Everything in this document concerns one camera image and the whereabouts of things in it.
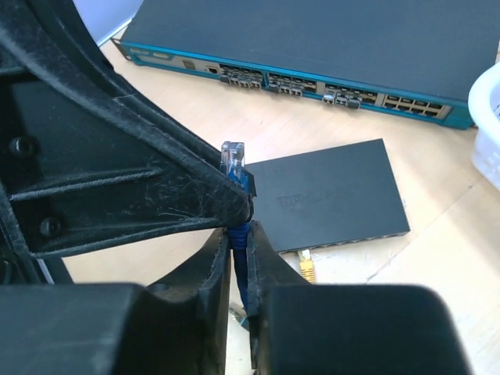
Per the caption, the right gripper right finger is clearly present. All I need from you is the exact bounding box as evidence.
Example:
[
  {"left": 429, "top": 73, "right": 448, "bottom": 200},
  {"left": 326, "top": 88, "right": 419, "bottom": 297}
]
[{"left": 146, "top": 221, "right": 310, "bottom": 374}]

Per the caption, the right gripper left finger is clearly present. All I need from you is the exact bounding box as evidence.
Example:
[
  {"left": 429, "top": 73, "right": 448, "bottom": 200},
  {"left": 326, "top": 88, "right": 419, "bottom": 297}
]
[{"left": 1, "top": 1, "right": 253, "bottom": 259}]

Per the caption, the yellow ethernet cable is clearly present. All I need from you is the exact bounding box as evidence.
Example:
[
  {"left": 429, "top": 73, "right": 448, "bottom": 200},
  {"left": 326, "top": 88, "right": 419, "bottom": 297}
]
[{"left": 295, "top": 249, "right": 316, "bottom": 285}]

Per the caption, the blue ethernet cable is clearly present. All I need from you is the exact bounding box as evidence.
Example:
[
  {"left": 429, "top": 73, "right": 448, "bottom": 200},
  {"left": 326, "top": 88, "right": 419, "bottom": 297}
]
[{"left": 219, "top": 140, "right": 257, "bottom": 329}]

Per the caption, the small black network switch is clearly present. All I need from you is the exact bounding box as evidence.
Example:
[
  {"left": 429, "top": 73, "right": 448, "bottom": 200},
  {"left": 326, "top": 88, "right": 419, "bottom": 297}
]
[{"left": 247, "top": 139, "right": 410, "bottom": 252}]

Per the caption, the white plastic basket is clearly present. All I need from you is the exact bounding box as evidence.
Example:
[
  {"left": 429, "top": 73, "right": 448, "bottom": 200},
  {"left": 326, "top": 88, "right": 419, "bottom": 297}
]
[{"left": 468, "top": 62, "right": 500, "bottom": 190}]

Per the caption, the large dark network switch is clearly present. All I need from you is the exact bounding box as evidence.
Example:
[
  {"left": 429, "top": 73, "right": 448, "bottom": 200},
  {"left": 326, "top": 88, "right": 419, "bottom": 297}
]
[{"left": 114, "top": 0, "right": 499, "bottom": 129}]

